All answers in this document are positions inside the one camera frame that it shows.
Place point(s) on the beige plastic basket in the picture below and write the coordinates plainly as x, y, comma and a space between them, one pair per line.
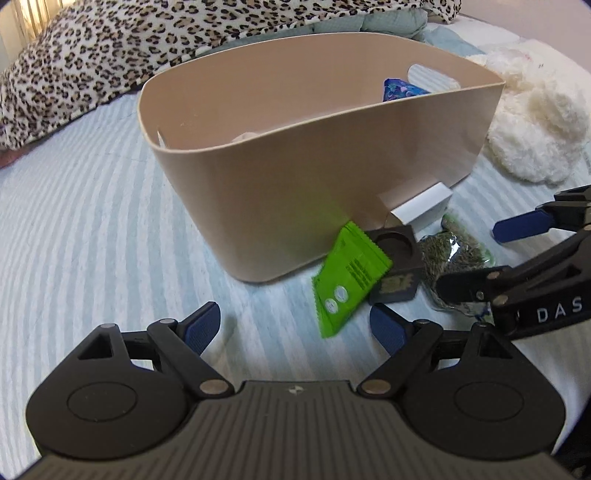
286, 194

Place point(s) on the white paper item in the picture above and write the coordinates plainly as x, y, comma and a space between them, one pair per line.
244, 136

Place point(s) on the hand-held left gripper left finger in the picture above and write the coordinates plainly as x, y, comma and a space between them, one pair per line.
202, 325

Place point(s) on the clear bag of dried herbs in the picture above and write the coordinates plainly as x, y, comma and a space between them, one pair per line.
443, 251

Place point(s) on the blue patterned packet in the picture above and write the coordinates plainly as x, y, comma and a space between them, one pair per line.
399, 90

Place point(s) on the leopard print blanket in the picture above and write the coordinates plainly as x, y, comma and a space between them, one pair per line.
69, 69

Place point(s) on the white fluffy cloth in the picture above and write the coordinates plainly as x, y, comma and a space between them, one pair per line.
535, 120

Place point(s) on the blue striped bed sheet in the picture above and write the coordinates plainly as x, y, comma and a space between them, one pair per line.
92, 230

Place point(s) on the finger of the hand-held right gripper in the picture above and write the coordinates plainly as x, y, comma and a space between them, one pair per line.
466, 284
521, 226

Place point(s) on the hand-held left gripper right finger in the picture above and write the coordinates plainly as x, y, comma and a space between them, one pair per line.
388, 330

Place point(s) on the black square box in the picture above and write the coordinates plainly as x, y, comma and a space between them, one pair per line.
398, 282

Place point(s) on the green snack packet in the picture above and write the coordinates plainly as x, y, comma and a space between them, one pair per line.
346, 281

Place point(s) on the small white cardboard box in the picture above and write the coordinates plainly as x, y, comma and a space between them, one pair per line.
425, 207

